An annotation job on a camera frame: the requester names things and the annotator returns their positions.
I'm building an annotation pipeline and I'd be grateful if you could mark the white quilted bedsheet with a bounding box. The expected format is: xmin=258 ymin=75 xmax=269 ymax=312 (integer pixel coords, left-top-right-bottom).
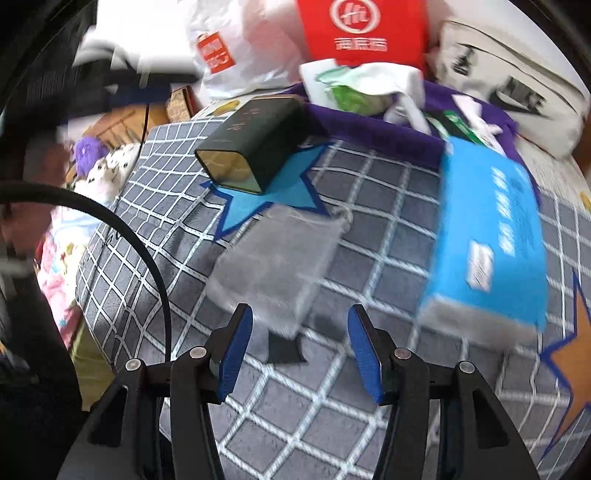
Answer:
xmin=531 ymin=151 xmax=591 ymax=210

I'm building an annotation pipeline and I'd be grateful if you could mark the grey translucent pouch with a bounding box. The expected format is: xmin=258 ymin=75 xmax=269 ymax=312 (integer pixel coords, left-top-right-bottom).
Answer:
xmin=205 ymin=203 xmax=355 ymax=343

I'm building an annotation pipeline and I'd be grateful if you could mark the green sachet packet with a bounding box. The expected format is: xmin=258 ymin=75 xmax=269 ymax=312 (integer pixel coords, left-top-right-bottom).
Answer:
xmin=441 ymin=111 xmax=507 ymax=156

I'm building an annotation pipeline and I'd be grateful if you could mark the purple plush toy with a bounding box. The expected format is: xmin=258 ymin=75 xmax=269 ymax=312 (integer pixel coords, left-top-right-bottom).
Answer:
xmin=73 ymin=136 xmax=110 ymax=177

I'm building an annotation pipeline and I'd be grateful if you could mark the white plastic bag red logo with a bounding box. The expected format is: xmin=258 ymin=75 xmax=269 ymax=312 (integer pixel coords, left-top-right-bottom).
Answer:
xmin=187 ymin=0 xmax=315 ymax=101

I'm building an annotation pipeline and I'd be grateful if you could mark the beige waist bag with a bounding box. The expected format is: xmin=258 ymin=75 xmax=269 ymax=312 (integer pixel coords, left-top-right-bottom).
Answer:
xmin=428 ymin=18 xmax=588 ymax=158

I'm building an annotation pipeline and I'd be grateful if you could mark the plain wooden box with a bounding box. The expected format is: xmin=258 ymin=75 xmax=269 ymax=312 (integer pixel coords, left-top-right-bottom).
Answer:
xmin=91 ymin=104 xmax=168 ymax=149

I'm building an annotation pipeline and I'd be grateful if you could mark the purple cloth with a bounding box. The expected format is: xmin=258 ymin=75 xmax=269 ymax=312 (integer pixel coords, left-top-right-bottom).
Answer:
xmin=286 ymin=80 xmax=542 ymax=205

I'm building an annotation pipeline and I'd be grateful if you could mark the patterned brown box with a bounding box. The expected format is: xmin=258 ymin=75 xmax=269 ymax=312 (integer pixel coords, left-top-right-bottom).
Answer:
xmin=165 ymin=85 xmax=200 ymax=124

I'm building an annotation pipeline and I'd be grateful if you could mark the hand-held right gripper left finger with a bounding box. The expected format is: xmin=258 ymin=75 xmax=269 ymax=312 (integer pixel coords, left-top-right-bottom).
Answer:
xmin=84 ymin=302 xmax=254 ymax=480

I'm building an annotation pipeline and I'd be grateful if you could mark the green and white plastic bag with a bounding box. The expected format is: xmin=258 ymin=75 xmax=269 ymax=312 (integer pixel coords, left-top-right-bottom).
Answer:
xmin=299 ymin=59 xmax=432 ymax=136

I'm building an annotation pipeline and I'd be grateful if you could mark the red paper bag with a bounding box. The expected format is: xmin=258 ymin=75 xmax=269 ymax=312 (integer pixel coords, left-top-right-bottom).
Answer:
xmin=295 ymin=0 xmax=431 ymax=71

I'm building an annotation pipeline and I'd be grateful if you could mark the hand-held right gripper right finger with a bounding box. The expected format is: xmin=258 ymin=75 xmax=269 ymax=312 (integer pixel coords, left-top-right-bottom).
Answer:
xmin=346 ymin=302 xmax=539 ymax=480

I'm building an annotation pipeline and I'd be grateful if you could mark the grey checkered star blanket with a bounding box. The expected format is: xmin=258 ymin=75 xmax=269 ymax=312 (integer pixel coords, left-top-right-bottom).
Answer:
xmin=75 ymin=99 xmax=591 ymax=480

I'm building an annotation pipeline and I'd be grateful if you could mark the blue tissue pack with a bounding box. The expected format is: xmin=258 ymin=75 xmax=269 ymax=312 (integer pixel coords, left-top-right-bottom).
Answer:
xmin=416 ymin=136 xmax=551 ymax=346

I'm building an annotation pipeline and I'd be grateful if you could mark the white spotted plush toy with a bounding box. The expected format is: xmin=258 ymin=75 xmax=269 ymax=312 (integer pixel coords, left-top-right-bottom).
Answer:
xmin=73 ymin=143 xmax=140 ymax=197

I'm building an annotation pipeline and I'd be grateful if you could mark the pink printed cloth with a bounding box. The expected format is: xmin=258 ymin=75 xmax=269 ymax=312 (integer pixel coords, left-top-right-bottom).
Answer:
xmin=36 ymin=207 xmax=86 ymax=349

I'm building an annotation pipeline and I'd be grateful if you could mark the white cloth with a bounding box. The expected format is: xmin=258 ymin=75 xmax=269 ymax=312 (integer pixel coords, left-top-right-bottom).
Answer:
xmin=74 ymin=37 xmax=200 ymax=89

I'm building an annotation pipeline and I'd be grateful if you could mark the dark green box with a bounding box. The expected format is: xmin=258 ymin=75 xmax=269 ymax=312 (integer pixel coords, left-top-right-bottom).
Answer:
xmin=194 ymin=95 xmax=308 ymax=195

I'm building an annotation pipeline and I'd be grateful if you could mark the crumpled white tissue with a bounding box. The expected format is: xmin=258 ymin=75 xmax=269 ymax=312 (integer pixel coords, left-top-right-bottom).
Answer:
xmin=452 ymin=95 xmax=497 ymax=137

